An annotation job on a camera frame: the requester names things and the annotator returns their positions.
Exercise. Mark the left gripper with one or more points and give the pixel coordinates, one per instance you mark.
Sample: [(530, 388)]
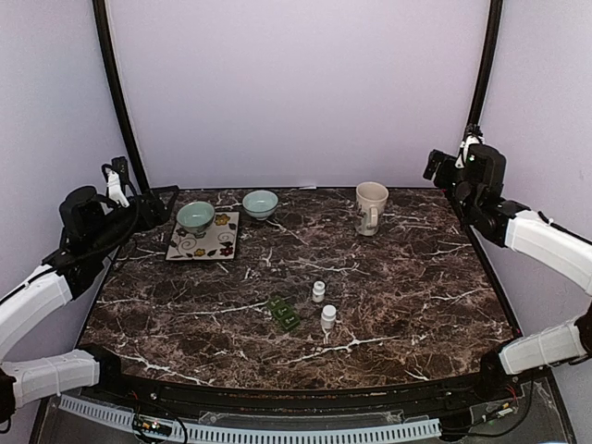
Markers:
[(161, 215)]

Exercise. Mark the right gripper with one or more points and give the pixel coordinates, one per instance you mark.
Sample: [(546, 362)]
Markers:
[(443, 180)]

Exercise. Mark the white pill bottle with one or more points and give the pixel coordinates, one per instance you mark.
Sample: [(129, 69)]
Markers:
[(318, 291), (328, 317)]

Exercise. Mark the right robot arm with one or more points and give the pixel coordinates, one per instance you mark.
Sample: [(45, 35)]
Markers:
[(473, 184)]

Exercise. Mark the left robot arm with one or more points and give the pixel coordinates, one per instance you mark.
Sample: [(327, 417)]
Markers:
[(94, 225)]

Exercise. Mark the left teal ceramic bowl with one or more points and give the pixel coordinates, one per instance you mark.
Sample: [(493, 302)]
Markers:
[(194, 219)]

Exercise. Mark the teal ceramic bowl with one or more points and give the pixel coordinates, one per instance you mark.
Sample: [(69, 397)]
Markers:
[(260, 204), (194, 219)]

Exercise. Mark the square floral ceramic plate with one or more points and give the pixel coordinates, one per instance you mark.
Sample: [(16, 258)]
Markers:
[(217, 243)]

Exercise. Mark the cream coral-print mug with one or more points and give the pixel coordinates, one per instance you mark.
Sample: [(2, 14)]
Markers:
[(371, 200)]

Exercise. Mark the right teal ceramic bowl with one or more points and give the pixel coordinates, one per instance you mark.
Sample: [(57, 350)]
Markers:
[(260, 204)]

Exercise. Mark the small green circuit board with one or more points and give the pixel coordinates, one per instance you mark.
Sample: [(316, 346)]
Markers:
[(149, 426)]

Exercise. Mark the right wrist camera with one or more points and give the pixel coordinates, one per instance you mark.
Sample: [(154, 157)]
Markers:
[(472, 135)]

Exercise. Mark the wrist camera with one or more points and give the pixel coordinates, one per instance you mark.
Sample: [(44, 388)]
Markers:
[(116, 176), (472, 135)]

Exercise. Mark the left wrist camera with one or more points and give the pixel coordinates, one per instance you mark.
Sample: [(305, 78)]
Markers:
[(116, 176)]

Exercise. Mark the right black frame post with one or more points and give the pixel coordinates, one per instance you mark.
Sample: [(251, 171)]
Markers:
[(486, 61)]

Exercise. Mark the black frame post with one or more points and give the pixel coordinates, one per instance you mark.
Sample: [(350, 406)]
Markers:
[(99, 8), (486, 61)]

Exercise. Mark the left black frame post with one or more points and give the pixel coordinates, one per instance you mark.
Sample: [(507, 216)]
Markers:
[(99, 8)]

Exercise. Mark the black front table rail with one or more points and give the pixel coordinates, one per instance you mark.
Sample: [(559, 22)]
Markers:
[(446, 396)]

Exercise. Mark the white slotted cable duct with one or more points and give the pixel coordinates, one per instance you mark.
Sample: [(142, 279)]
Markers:
[(248, 431)]

